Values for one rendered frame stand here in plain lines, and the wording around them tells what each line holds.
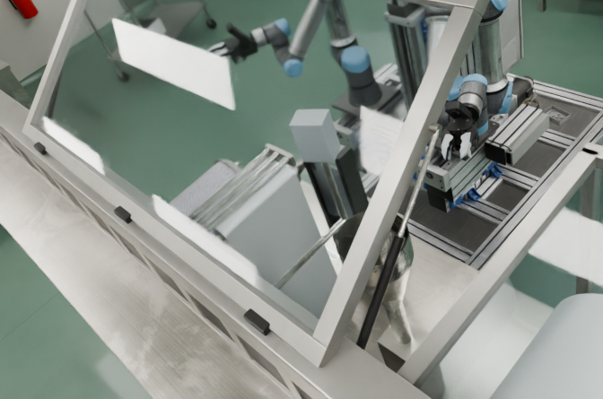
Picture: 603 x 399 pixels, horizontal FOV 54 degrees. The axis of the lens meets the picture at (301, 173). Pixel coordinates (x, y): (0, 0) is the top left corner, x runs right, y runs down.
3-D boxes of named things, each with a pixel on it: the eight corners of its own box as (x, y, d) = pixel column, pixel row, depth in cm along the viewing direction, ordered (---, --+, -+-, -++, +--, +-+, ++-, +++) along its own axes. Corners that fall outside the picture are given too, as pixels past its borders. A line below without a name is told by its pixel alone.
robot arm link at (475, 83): (489, 92, 188) (487, 70, 182) (484, 115, 181) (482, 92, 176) (464, 92, 191) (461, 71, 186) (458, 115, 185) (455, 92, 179)
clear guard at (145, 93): (464, 6, 79) (462, 5, 79) (319, 342, 83) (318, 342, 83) (104, -58, 148) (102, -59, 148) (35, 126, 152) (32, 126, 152)
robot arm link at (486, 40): (474, 100, 226) (458, -32, 190) (515, 100, 219) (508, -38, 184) (468, 121, 218) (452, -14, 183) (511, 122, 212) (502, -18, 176)
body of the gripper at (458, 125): (477, 151, 171) (484, 124, 178) (470, 129, 166) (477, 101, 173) (451, 152, 175) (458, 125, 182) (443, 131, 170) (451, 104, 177)
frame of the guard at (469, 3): (517, 10, 81) (495, -14, 75) (357, 372, 85) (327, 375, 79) (119, -59, 155) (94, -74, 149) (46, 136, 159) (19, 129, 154)
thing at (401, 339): (459, 386, 151) (428, 247, 114) (426, 429, 146) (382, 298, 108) (415, 357, 160) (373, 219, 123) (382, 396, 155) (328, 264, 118)
